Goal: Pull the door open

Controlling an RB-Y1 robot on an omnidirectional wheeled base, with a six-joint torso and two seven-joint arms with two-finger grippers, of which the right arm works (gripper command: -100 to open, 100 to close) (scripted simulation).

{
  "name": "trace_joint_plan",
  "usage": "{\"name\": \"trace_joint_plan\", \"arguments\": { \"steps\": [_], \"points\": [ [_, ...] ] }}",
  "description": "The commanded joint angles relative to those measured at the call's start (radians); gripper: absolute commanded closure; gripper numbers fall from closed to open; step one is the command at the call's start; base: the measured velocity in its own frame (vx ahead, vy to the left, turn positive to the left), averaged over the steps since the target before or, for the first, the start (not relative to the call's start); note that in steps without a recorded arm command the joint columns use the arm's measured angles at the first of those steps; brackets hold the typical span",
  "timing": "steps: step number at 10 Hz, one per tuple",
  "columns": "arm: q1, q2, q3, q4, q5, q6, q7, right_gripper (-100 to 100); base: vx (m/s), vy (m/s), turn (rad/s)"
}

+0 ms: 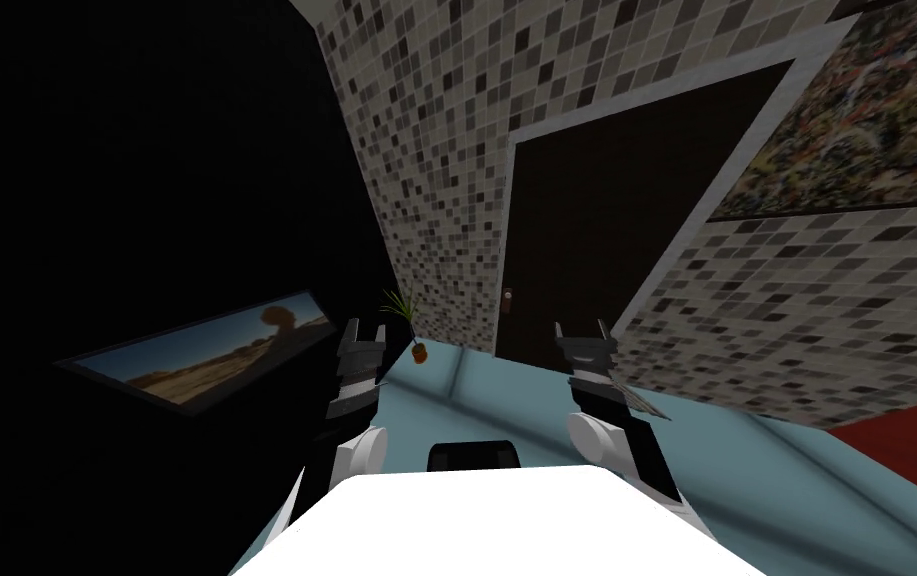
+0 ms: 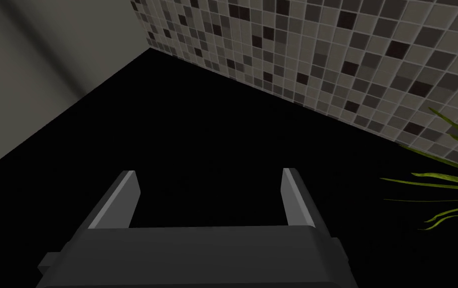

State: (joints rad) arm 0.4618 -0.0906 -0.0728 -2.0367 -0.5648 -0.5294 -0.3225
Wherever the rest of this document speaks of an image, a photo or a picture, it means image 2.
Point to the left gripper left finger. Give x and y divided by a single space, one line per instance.
117 202

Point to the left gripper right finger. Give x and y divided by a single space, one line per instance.
297 200

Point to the green leafy plant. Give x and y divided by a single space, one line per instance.
452 180

